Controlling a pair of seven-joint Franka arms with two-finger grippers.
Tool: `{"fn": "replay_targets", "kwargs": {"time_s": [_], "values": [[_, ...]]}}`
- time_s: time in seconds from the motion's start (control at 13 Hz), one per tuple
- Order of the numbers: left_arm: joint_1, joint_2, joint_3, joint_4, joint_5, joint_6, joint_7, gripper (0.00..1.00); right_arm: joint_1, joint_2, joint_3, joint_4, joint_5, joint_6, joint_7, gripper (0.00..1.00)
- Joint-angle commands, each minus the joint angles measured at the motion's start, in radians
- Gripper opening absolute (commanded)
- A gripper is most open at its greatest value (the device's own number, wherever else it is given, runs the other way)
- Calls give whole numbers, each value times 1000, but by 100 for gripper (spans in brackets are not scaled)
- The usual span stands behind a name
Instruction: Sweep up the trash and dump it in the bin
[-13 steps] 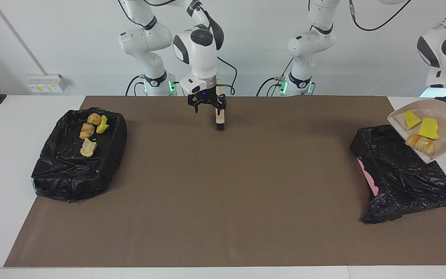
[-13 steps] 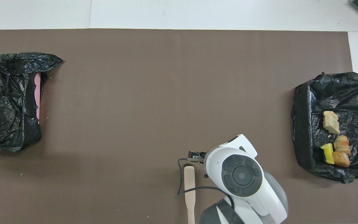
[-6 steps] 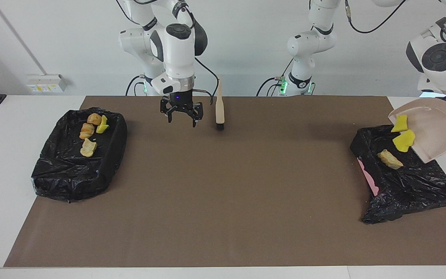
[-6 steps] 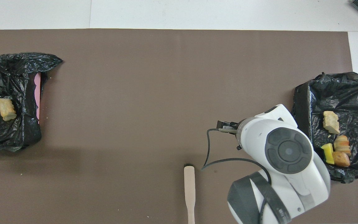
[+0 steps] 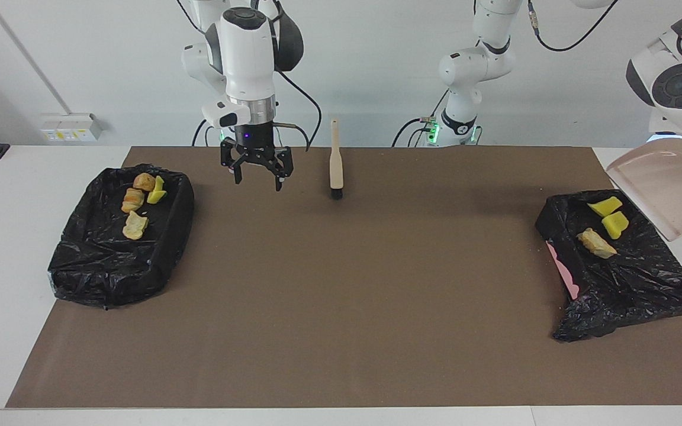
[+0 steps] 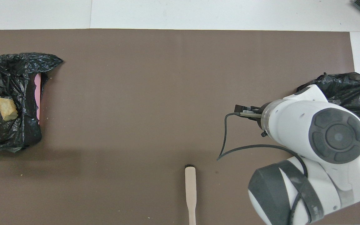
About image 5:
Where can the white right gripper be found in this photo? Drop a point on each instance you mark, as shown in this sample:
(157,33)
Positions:
(253,139)

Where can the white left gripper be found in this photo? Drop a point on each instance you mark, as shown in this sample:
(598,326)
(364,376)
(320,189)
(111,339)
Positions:
(672,127)

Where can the beige plastic dustpan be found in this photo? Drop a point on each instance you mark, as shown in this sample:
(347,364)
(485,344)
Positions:
(672,183)

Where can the beige hand brush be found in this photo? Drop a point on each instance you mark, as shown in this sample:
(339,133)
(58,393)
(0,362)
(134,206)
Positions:
(335,165)

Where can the yellow sponge piece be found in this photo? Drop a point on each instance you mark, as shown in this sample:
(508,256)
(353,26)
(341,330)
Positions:
(605,206)
(156,192)
(615,225)

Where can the brown bread roll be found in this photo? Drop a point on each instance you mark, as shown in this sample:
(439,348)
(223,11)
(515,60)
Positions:
(144,181)

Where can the striped toy croissant piece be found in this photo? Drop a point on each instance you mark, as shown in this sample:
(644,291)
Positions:
(132,200)
(597,243)

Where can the pale cream bread piece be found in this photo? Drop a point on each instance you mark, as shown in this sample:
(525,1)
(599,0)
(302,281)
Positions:
(135,226)

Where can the crumpled black trash bag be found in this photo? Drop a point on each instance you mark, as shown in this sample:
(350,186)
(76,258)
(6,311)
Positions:
(631,284)

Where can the black bag-lined trash bin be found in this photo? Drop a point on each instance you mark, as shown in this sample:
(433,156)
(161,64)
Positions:
(104,260)

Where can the pink plastic bin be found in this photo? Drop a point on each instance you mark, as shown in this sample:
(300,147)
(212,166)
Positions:
(566,275)

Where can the brown table mat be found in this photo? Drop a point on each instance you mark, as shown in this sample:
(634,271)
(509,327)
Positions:
(341,355)

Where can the white wall socket box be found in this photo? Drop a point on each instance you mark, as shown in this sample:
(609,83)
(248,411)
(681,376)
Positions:
(68,127)

